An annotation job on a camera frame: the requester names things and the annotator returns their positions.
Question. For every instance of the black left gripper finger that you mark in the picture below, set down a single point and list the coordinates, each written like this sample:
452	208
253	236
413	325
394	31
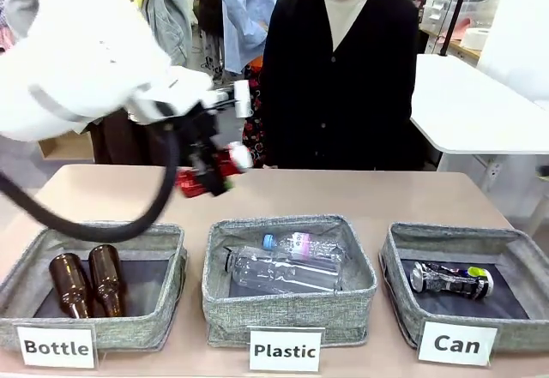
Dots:
198	163
219	181

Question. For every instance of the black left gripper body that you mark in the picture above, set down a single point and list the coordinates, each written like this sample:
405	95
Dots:
199	136

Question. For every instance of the crushed red can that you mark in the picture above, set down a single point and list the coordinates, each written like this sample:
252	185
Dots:
231	161

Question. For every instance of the small bottle with blue cap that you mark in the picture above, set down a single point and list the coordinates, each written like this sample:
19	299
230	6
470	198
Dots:
304	243

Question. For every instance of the large clear plastic bottle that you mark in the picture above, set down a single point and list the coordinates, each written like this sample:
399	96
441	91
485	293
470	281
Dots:
279	273

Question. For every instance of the brown glass bottle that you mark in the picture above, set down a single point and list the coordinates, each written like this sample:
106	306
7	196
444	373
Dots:
106	277
70	283

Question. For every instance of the crushed black can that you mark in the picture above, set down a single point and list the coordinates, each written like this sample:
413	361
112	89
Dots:
450	281

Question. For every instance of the grey fabric basket plastic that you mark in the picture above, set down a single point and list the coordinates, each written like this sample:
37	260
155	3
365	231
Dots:
283	313

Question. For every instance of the grey fabric basket bottle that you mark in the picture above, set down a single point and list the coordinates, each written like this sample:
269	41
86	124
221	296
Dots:
141	318

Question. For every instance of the grey fabric basket can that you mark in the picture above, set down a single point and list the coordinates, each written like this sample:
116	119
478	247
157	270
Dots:
472	318

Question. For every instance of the white Can sign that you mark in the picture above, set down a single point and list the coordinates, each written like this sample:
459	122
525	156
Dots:
456	343

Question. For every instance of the red floral black skirt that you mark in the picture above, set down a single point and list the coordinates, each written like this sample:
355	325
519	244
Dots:
253	133

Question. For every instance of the person in black cardigan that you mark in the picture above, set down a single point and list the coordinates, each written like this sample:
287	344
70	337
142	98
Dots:
343	86

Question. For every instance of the white Plastic sign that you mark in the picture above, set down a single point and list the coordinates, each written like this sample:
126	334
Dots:
285	349

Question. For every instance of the white Bottle sign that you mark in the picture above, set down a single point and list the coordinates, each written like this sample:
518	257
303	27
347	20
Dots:
56	346

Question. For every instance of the black stand pole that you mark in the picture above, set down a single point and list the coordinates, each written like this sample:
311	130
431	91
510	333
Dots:
455	13

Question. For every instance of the white tape roll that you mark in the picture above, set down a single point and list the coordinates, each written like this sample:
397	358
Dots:
476	39

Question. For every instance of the clear plastic storage box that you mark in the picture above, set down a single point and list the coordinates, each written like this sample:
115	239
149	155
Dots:
476	5

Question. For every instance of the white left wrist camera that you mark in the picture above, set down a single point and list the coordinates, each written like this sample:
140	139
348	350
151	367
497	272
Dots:
243	97

